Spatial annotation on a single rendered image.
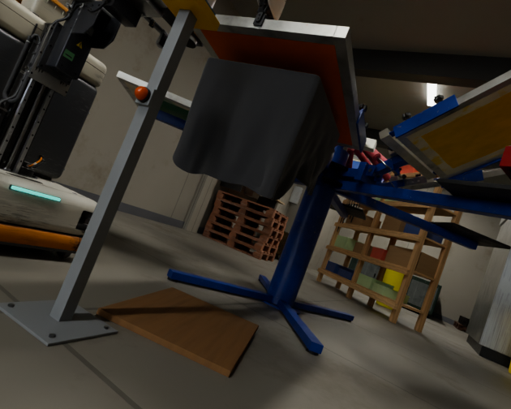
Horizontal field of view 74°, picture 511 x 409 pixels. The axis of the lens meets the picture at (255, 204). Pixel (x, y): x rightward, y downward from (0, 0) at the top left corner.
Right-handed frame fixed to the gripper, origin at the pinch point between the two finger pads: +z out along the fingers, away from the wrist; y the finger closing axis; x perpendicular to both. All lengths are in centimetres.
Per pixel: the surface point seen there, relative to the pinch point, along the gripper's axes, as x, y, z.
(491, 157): 88, -118, -29
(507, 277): 180, -405, -22
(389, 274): 57, -556, 13
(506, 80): 78, -63, -37
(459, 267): 204, -942, -105
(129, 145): -10, 17, 55
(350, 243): -12, -477, -5
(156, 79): -11.0, 18.8, 35.5
